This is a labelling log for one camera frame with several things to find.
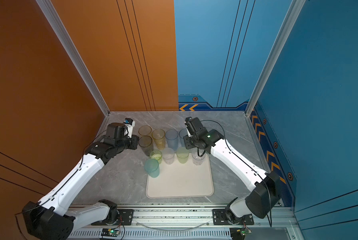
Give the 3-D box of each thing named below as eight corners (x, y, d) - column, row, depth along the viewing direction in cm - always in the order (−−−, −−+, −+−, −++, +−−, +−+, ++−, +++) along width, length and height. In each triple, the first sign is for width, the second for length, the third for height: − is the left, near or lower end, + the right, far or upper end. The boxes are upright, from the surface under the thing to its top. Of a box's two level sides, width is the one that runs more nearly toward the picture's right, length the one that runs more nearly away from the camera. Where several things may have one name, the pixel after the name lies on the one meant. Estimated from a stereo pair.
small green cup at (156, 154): (149, 157, 95) (147, 153, 91) (154, 151, 98) (153, 147, 94) (160, 164, 92) (159, 160, 88) (165, 158, 95) (164, 153, 91)
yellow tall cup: (154, 150, 100) (151, 138, 89) (156, 140, 105) (152, 128, 94) (166, 150, 100) (164, 138, 89) (167, 140, 104) (165, 128, 94)
